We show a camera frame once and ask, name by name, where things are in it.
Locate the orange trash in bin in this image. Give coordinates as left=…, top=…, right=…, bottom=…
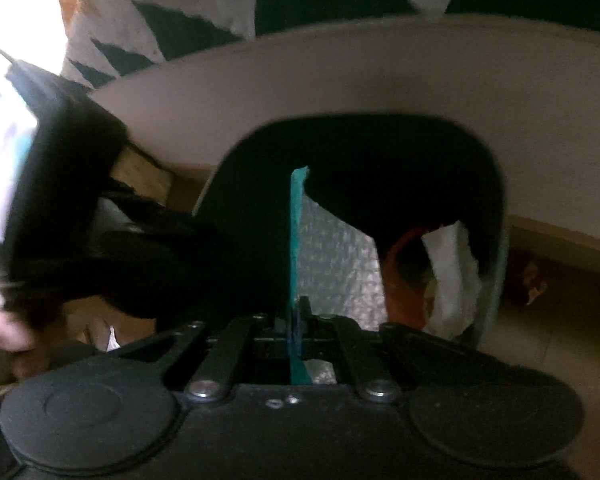
left=380, top=230, right=434, bottom=330

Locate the white tissue in bin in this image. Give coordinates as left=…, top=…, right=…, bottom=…
left=422, top=222, right=482, bottom=340

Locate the white green snack packet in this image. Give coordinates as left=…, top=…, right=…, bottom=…
left=288, top=167, right=388, bottom=385

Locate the dark green trash bin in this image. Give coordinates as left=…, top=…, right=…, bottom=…
left=194, top=113, right=506, bottom=346

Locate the person's hand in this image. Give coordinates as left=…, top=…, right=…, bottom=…
left=0, top=309, right=67, bottom=394

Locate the brown leaf scrap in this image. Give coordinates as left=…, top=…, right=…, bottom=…
left=522, top=263, right=547, bottom=306

